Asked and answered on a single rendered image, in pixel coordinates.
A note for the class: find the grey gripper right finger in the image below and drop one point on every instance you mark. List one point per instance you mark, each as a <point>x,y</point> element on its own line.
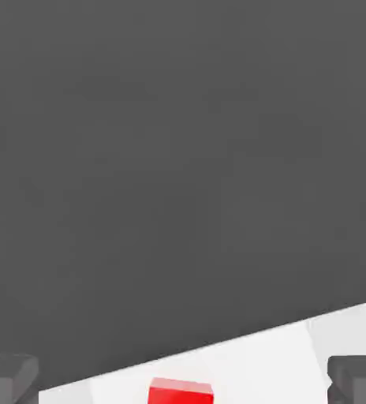
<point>356,382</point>

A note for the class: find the small red cube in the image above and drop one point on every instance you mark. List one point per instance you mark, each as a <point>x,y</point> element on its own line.
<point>180,393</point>

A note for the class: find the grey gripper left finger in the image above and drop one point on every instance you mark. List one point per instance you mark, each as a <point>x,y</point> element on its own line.
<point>8,380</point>

